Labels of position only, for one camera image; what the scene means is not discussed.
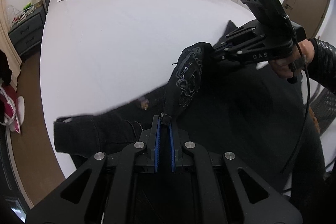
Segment black jeans pants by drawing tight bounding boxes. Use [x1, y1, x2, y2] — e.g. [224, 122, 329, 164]
[53, 20, 326, 197]

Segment right hand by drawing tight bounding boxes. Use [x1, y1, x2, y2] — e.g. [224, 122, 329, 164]
[269, 39, 314, 79]

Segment black leather jacket sleeve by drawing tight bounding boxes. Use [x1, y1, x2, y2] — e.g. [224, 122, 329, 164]
[308, 39, 336, 95]

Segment black mesh chair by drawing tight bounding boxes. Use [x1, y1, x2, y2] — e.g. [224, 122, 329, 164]
[310, 85, 335, 135]

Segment red white bag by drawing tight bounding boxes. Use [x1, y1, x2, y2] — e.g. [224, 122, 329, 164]
[1, 85, 25, 134]

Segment dark grey nightstand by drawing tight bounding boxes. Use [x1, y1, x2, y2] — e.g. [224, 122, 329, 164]
[8, 7, 46, 57]

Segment beige curtain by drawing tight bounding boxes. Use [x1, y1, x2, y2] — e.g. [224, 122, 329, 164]
[0, 0, 22, 90]

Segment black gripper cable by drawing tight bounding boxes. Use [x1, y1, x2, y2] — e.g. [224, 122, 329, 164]
[282, 37, 311, 195]

